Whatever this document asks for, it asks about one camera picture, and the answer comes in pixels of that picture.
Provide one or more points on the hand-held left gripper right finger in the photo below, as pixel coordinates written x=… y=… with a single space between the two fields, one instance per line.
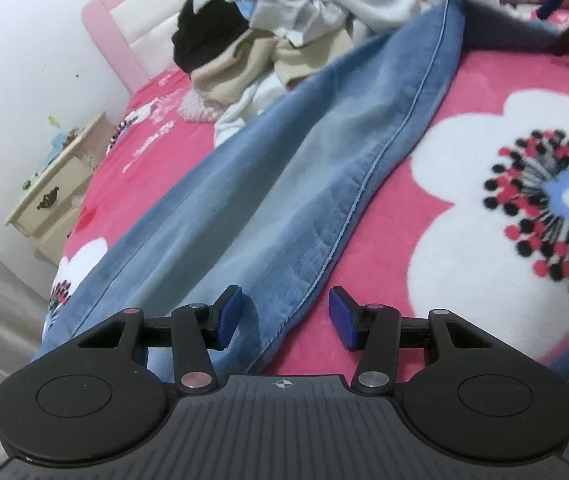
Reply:
x=344 y=317

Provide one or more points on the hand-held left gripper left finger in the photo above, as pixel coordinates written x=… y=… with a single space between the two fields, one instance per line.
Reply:
x=229 y=317

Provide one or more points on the blue denim jeans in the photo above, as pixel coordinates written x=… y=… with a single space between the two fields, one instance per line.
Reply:
x=289 y=160

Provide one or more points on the pink floral blanket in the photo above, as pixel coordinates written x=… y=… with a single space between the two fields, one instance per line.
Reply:
x=464 y=110

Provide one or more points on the white knit sweater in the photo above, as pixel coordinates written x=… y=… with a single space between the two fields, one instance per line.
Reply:
x=244 y=115

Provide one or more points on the pale pink fuzzy cloth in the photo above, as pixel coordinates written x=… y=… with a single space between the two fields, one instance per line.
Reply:
x=199 y=107

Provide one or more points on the cream nightstand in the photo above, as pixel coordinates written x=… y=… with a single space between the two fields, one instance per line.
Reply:
x=59 y=185

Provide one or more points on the group of small trinkets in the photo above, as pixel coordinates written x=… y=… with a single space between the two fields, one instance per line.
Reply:
x=59 y=145

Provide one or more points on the beige garment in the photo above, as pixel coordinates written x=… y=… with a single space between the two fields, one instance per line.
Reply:
x=244 y=60

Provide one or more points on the black garment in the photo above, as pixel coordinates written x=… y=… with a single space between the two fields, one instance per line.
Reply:
x=204 y=30

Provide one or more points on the light blue cloth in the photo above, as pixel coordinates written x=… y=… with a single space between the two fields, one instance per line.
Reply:
x=248 y=10

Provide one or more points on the pink bed headboard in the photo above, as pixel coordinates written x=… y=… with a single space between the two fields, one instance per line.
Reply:
x=129 y=25

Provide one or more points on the yellow wall sticker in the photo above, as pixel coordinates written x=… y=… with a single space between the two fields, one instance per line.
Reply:
x=53 y=120

